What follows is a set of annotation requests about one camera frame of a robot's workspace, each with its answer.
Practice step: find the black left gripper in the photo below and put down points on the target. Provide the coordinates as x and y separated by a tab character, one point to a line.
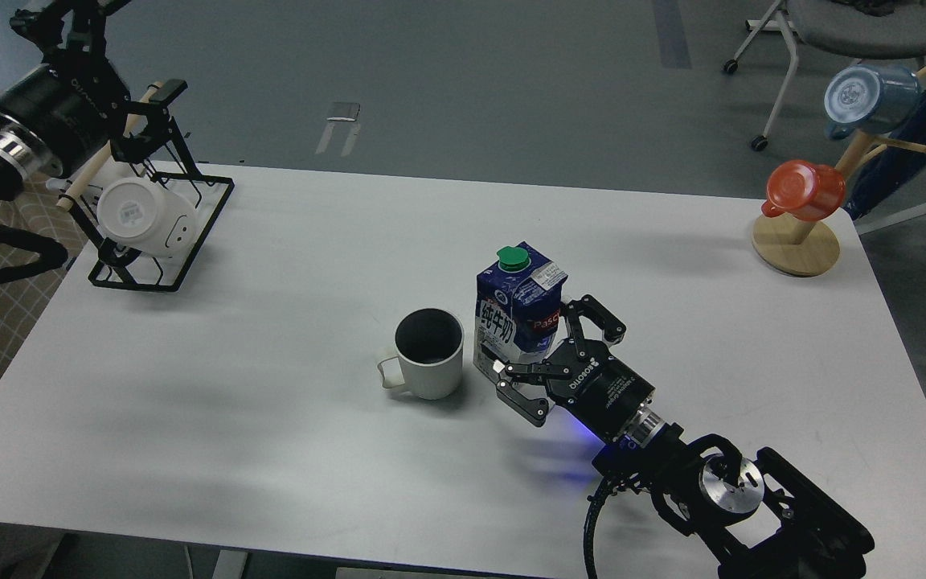
53	121

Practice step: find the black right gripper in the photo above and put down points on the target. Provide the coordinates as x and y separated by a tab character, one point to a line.
604	390

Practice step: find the blue milk carton green cap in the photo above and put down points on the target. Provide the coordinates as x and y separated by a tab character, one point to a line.
517	308

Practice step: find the beige ribbed mug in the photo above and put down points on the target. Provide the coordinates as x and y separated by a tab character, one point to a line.
426	358

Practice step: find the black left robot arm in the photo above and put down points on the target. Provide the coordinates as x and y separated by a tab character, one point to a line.
71	37

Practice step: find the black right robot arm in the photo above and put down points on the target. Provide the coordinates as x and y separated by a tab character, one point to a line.
760	517

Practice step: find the white cup behind rack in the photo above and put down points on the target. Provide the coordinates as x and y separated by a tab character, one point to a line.
89	181

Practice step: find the white cup smiley face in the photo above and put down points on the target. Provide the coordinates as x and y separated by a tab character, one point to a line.
142	214

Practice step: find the orange plastic cup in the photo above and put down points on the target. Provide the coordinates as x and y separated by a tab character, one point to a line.
806	191

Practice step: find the wooden mug tree stand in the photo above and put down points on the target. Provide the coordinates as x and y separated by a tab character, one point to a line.
810	248

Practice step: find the blue ceramic mug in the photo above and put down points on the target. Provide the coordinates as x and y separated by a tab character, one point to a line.
873	98

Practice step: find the grey office chair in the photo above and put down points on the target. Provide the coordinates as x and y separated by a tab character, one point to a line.
840	29

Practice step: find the black wire cup rack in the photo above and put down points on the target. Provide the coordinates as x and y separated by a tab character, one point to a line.
125	268

